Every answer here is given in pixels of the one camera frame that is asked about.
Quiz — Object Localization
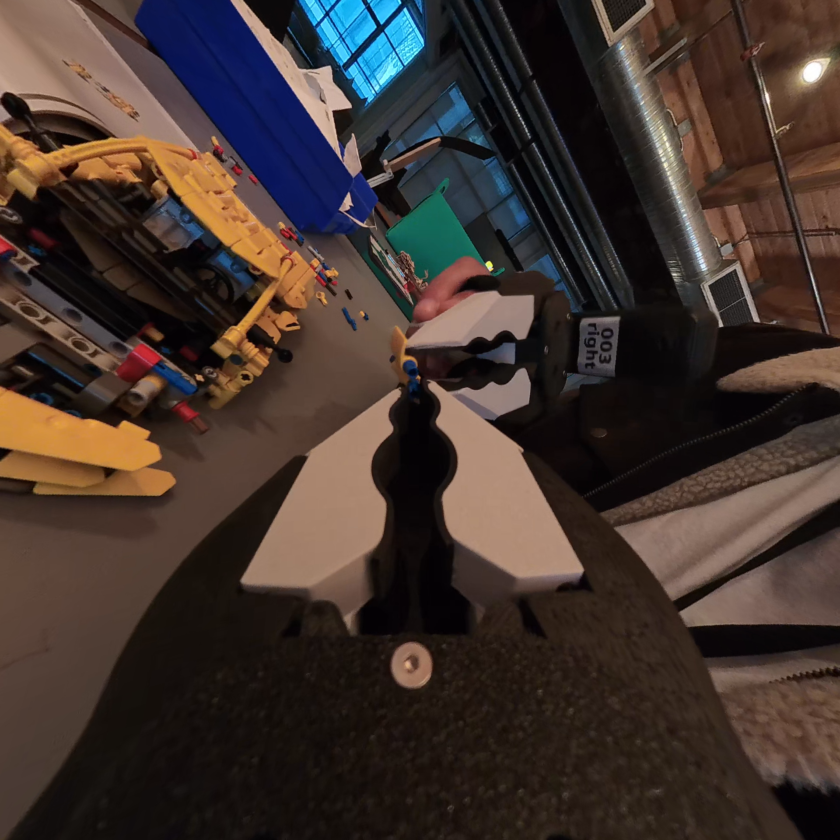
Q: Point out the yellow panel brick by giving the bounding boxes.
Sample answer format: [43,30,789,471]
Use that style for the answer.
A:
[390,327,422,388]

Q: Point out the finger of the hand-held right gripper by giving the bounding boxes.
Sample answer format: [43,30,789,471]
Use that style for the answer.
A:
[403,290,538,352]
[425,341,534,422]

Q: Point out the small wooden model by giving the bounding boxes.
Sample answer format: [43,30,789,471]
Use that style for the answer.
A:
[394,252,431,293]

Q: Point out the person's right hand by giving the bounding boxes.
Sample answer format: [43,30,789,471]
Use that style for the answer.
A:
[412,256,494,324]

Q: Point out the white crumpled papers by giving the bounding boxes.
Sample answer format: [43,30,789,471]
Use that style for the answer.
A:
[230,0,378,227]

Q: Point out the black strap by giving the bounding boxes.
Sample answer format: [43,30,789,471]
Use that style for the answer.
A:
[676,518,840,657]

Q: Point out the yellow toy brick car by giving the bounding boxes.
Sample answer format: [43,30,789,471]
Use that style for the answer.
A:
[0,92,319,497]

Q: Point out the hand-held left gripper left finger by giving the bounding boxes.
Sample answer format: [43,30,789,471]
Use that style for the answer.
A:
[239,386,404,633]

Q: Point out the blue storage bin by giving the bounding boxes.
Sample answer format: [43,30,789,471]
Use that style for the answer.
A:
[134,0,379,235]

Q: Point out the person's white sweater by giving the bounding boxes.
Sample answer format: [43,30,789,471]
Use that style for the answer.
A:
[617,456,840,664]

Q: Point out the person's fleece-lined jacket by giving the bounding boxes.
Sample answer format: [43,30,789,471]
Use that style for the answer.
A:
[584,348,840,788]

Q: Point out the scatter of small coloured pins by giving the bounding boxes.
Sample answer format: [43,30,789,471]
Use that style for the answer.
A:
[210,136,370,331]

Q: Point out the silver ventilation duct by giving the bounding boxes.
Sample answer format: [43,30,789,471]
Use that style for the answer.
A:
[591,26,729,306]

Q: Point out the instruction booklet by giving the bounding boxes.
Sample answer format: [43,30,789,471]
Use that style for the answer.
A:
[0,0,198,142]

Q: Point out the grey desk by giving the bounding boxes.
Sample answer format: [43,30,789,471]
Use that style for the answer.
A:
[0,0,421,828]

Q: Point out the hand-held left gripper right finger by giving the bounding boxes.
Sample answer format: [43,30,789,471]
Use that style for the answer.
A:
[425,382,585,630]

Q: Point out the wooden articulated stand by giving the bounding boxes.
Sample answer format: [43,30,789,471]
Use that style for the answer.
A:
[364,134,496,188]

